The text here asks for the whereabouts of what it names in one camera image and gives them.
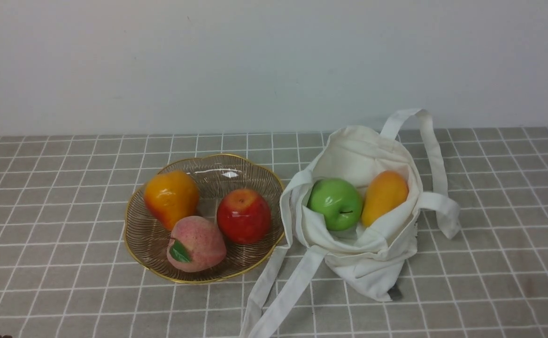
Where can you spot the red apple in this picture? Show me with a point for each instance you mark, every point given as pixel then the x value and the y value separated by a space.
pixel 244 216

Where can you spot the white cloth tote bag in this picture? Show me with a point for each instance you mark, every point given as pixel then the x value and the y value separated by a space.
pixel 367 259

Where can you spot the amber glass fruit bowl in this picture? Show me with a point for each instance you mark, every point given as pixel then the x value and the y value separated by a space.
pixel 215 175

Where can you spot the green apple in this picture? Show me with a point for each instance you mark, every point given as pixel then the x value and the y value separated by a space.
pixel 338 201

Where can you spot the orange pear in bowl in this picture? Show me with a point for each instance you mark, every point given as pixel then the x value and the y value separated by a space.
pixel 171 196

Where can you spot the pink peach with leaf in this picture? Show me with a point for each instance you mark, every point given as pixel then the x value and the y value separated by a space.
pixel 196 244

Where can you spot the yellow mango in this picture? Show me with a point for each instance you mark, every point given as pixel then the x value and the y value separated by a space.
pixel 386 192

